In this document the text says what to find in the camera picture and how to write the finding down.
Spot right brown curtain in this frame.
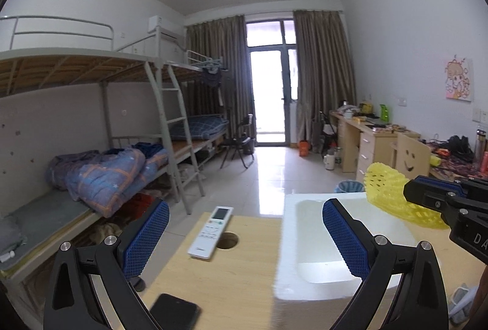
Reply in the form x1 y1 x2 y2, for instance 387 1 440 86
293 10 357 142

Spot green bag on desk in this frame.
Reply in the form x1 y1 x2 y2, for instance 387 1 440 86
380 104 390 124

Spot round wooden table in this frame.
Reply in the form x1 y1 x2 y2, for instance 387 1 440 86
135 211 488 330

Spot black headphones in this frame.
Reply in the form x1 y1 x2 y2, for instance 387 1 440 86
447 135 474 163

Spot left brown curtain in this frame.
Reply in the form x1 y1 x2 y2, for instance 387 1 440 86
185 15 255 135

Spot brown curtain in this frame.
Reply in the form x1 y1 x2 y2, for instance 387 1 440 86
185 15 255 135
293 10 357 142

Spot wooden smiley chair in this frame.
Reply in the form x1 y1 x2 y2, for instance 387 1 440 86
389 133 432 180

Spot white air conditioner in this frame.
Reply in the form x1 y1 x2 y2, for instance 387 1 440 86
148 16 184 37

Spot metal bunk bed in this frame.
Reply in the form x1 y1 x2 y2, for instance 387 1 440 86
1 15 220 329

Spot cartoon wall picture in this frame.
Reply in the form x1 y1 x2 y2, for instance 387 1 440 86
444 56 473 102

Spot blue plaid quilt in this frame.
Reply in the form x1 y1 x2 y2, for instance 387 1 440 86
45 142 169 218

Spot white remote control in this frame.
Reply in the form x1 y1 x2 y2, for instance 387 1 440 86
188 206 234 260

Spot dark thermos bottle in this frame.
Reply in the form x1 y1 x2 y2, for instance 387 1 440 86
473 127 486 164

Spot orange bag on floor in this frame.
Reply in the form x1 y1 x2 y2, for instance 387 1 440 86
298 140 310 157

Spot white foam box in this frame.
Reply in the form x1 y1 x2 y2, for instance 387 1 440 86
271 193 418 329

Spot blue folded mattress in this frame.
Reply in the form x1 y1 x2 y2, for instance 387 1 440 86
170 114 228 141

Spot glass balcony door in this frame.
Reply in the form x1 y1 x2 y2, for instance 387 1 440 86
246 19 298 146

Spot black smartphone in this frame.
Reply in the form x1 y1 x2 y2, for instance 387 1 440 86
150 294 201 330

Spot white kettle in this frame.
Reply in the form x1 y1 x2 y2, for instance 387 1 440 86
323 153 336 170

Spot wooden desk with drawers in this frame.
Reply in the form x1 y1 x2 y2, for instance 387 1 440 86
329 111 398 182

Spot black folding chair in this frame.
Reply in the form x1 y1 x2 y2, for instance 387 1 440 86
220 113 255 170

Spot blue trash bin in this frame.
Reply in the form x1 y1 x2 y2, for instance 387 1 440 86
334 180 365 194

